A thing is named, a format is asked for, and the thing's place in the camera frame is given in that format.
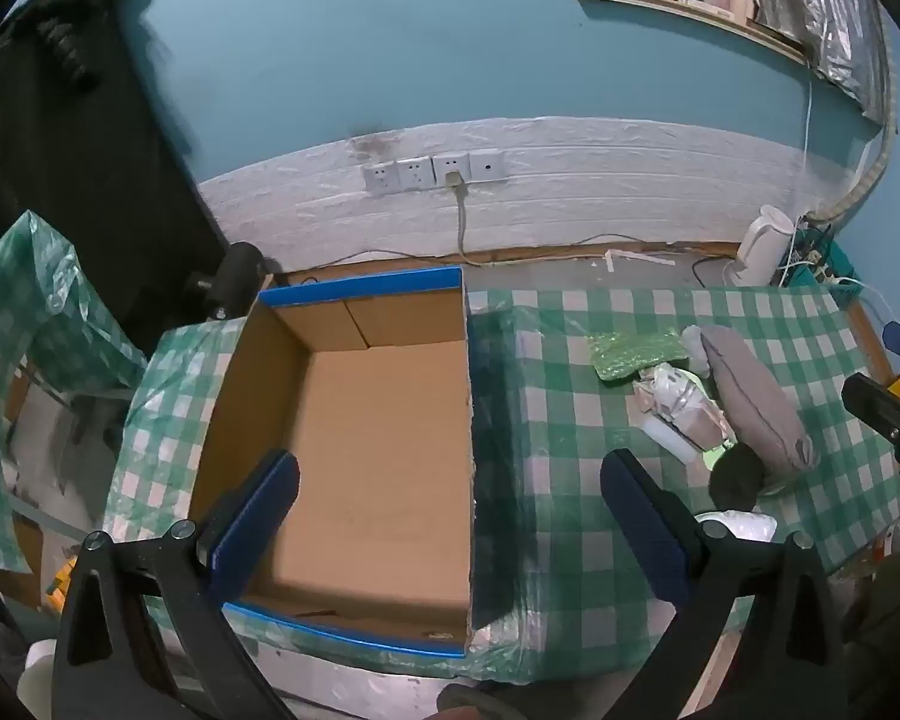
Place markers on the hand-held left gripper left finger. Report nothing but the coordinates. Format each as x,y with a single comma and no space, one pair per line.
259,517

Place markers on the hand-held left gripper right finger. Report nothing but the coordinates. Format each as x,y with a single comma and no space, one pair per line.
645,525

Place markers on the blue-edged cardboard box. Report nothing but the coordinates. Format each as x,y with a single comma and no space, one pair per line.
375,465

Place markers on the pale patterned cloth bundle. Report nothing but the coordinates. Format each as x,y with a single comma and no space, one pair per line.
679,401

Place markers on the white crumpled cloth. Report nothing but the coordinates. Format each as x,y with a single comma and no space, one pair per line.
735,525

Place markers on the black round object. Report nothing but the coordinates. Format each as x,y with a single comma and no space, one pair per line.
736,480

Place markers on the green checked tablecloth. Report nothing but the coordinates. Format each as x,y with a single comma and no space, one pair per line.
555,465

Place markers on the grey rolled towel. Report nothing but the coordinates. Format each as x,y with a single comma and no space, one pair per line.
757,397

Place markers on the green scouring pad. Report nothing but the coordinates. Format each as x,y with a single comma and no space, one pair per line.
634,356

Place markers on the white electric kettle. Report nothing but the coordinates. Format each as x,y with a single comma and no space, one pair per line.
757,244

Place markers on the yellow object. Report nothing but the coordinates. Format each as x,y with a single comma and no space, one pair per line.
60,585

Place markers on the black cylindrical object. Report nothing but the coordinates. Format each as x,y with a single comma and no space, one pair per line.
236,277

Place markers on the white tape strip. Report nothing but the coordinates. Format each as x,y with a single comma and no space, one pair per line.
634,256

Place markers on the green checked plastic sheet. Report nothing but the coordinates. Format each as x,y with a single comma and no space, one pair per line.
15,330

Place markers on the silver foil sheet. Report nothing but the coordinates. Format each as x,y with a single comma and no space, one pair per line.
825,7

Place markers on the pink box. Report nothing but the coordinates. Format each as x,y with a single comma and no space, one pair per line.
739,1

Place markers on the white wall socket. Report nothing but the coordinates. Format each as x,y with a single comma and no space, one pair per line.
487,163
381,178
414,172
450,165

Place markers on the wooden wall shelf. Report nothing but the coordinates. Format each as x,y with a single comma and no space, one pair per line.
690,9

